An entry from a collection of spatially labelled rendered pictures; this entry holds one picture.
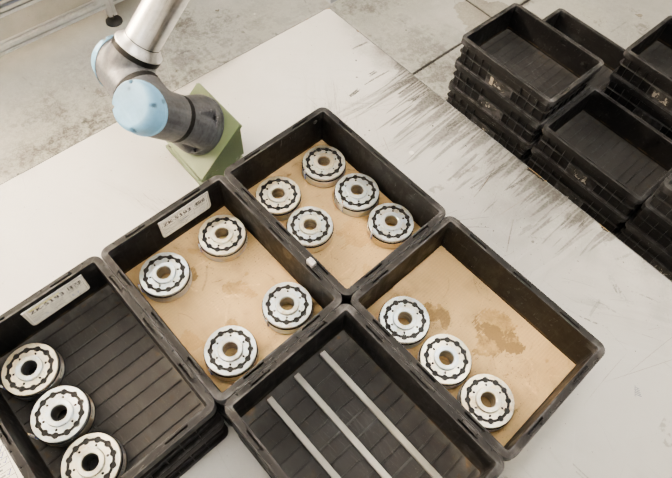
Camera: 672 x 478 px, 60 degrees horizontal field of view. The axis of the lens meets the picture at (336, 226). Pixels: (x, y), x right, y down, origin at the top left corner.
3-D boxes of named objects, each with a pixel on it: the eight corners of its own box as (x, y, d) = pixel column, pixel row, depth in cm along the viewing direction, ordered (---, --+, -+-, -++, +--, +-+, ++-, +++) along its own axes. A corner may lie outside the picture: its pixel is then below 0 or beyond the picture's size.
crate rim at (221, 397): (100, 257, 116) (96, 252, 114) (221, 178, 127) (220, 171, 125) (221, 408, 102) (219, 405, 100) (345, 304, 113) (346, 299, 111)
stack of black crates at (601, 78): (499, 78, 254) (515, 37, 234) (541, 49, 265) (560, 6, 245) (572, 133, 239) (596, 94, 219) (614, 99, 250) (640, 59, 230)
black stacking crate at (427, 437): (229, 421, 110) (221, 406, 100) (343, 323, 121) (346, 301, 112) (375, 604, 96) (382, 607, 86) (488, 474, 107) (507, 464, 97)
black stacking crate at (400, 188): (227, 202, 136) (221, 173, 126) (322, 138, 147) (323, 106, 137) (343, 321, 122) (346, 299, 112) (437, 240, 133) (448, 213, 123)
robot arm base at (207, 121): (168, 133, 152) (139, 126, 143) (197, 84, 148) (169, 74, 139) (203, 166, 146) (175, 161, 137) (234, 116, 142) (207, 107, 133)
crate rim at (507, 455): (345, 304, 113) (346, 299, 111) (447, 218, 124) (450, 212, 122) (505, 466, 99) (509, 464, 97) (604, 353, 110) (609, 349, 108)
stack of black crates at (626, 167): (511, 184, 224) (541, 126, 195) (558, 145, 235) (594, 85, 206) (595, 254, 210) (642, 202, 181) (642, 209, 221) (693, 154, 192)
